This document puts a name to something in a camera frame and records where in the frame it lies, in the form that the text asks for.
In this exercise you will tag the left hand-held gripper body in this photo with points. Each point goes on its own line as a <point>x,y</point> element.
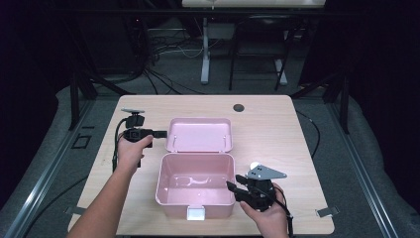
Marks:
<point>137,134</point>

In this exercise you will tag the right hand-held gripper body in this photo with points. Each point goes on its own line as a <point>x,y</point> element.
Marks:
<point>262,193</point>

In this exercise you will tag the small white-capped bottle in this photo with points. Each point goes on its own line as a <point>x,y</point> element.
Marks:
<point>253,164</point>

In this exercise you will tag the pink storage box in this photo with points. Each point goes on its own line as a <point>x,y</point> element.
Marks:
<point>194,165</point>

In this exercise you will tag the person's left hand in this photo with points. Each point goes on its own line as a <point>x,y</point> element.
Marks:
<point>130,155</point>

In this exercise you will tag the person's right hand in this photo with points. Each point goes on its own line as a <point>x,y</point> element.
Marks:
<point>274,219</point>

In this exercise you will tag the black metal stand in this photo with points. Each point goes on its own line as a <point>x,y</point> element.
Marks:
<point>345,105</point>
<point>74,99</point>

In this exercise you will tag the dark round table grommet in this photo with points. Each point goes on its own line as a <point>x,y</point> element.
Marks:
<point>238,107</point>

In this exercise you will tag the white standing desk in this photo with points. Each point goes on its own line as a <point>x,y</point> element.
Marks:
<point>205,66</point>

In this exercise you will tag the black chair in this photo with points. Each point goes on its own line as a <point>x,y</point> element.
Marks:
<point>264,26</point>

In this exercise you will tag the aluminium floor rail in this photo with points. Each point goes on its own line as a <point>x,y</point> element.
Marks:
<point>49,172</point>
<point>360,168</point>

